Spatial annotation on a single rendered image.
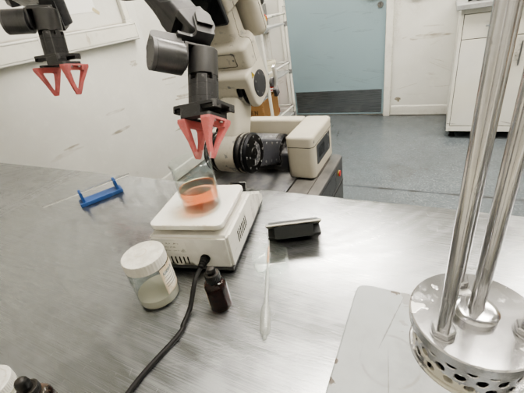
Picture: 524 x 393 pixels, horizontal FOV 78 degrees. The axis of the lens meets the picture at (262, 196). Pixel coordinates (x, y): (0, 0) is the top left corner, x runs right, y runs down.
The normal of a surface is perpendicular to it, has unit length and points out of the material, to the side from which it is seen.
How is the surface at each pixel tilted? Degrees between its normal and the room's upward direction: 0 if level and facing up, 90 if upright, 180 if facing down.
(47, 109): 90
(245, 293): 0
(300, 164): 90
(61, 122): 90
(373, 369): 0
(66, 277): 0
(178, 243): 90
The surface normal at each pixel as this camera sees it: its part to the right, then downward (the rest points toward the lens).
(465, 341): -0.15, -0.85
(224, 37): -0.34, 0.80
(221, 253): -0.22, 0.52
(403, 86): -0.43, 0.51
